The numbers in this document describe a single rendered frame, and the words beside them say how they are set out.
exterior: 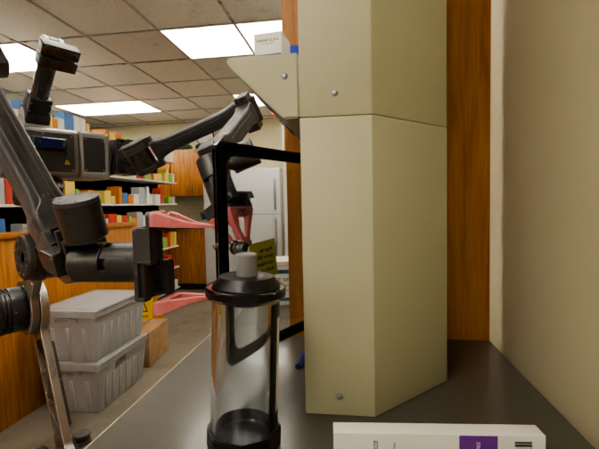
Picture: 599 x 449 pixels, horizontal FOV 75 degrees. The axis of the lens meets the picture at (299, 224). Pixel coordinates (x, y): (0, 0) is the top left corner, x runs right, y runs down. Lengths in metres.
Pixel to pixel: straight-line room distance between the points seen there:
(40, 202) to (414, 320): 0.62
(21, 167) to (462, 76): 0.90
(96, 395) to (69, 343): 0.36
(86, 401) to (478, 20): 2.80
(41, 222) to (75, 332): 2.18
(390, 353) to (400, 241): 0.18
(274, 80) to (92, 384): 2.49
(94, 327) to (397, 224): 2.33
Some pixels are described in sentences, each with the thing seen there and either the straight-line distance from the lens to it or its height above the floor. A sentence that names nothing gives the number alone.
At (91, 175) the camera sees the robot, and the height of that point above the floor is 1.38.
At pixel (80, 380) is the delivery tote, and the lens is 2.93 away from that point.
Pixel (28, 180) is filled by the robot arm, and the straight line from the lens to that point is 0.72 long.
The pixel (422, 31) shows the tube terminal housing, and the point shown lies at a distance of 0.76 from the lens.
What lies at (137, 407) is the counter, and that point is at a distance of 0.78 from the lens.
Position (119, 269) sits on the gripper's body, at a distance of 0.59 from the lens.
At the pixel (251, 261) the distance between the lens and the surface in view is 0.53.
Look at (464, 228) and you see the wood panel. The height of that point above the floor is 1.21.
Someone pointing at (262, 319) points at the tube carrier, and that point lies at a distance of 0.51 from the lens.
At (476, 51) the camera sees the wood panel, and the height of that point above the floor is 1.62.
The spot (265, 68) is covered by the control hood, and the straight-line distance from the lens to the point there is 0.66.
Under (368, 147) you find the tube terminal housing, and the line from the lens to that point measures 0.61.
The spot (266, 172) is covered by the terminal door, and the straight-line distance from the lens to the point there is 0.79.
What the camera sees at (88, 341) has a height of 0.46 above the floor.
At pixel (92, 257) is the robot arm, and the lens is 0.61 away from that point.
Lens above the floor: 1.28
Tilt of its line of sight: 3 degrees down
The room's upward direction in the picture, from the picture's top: 1 degrees counter-clockwise
